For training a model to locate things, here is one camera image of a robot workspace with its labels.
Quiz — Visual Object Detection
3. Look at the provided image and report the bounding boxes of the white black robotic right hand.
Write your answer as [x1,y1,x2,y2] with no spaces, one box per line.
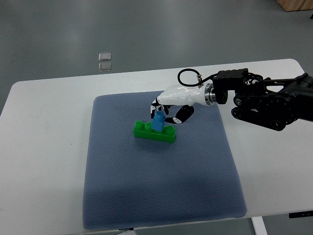
[150,83,215,124]

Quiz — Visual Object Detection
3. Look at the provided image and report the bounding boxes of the small blue block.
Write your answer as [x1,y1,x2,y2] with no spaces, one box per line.
[152,111,165,132]

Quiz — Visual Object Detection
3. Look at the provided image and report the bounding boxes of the long green block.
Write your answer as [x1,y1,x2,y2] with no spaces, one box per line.
[133,120,176,143]

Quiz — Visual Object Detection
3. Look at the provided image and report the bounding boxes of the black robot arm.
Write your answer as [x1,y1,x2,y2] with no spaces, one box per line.
[208,68,313,131]

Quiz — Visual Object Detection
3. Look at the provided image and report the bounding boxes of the upper metal floor plate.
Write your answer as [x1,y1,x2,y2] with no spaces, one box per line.
[98,52,112,61]

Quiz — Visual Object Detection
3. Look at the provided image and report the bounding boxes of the blue-grey textured mat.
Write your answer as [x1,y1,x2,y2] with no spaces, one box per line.
[83,92,247,230]

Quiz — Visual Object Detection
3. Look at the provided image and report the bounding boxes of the wooden box corner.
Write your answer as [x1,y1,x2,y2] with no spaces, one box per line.
[277,0,313,12]

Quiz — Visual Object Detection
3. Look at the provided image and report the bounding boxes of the white table leg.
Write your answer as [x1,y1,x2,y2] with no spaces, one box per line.
[251,216,267,235]

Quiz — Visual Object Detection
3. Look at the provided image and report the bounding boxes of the black table control panel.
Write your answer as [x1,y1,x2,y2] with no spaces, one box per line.
[289,211,313,219]

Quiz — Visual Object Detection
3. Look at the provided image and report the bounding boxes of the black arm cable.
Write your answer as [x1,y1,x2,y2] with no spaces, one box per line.
[177,69,216,88]

